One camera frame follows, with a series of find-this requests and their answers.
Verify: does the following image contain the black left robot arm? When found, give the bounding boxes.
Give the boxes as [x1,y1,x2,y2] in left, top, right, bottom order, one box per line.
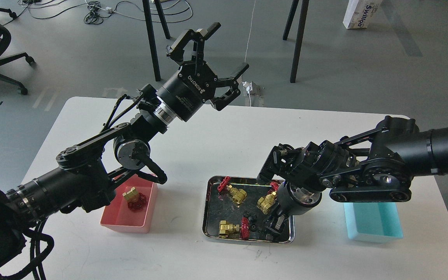
[0,22,249,280]

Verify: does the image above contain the brass valve red handle bottom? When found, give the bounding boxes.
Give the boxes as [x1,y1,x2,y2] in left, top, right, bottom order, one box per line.
[218,217,250,240]

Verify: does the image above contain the white cable on floor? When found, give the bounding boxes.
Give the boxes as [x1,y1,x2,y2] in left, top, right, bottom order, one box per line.
[238,0,257,107]

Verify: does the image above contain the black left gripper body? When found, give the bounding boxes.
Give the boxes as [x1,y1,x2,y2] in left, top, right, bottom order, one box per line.
[157,62,217,122]

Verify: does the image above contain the white cardboard box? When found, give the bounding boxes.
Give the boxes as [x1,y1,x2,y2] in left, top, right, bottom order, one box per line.
[343,0,382,30]

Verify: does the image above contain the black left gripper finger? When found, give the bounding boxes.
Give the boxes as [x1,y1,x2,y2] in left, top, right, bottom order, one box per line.
[210,63,249,110]
[168,22,222,74]

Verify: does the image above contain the small black gear middle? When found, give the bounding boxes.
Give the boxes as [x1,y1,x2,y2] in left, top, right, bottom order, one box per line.
[248,215,257,232]

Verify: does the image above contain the tangled cables on floor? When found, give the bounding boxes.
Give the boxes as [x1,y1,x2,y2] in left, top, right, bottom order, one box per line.
[18,0,193,25]

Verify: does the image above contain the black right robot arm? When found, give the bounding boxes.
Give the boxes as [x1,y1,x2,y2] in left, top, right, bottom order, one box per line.
[257,116,448,236]

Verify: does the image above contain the white power adapter floor socket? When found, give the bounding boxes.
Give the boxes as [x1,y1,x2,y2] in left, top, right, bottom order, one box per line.
[241,81,264,107]

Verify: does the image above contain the light blue plastic box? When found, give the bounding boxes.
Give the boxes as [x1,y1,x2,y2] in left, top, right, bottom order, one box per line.
[344,202,403,243]

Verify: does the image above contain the pink plastic box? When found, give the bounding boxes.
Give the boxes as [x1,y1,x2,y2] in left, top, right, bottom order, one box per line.
[100,175,158,233]

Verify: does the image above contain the brass valve red handle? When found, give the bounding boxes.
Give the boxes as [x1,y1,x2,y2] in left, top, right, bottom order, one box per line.
[218,217,250,240]
[122,186,148,212]
[257,181,279,214]
[217,177,247,205]

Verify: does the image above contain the shiny metal tray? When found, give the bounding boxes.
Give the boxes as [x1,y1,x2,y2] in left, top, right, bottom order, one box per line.
[202,176,295,243]

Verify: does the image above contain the black table leg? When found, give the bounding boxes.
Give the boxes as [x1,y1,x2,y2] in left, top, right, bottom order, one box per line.
[282,0,310,83]
[142,0,171,82]

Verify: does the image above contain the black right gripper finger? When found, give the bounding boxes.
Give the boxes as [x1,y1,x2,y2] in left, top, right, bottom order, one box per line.
[265,214,287,242]
[264,206,281,230]

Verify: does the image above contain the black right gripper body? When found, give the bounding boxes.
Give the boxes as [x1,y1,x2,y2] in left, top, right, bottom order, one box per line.
[274,181,322,217]

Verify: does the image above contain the black table leg left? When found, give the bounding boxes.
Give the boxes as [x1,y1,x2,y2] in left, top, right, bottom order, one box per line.
[142,0,171,82]

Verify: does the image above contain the black table leg right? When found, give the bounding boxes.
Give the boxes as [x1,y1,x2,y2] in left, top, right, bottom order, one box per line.
[282,0,310,83]

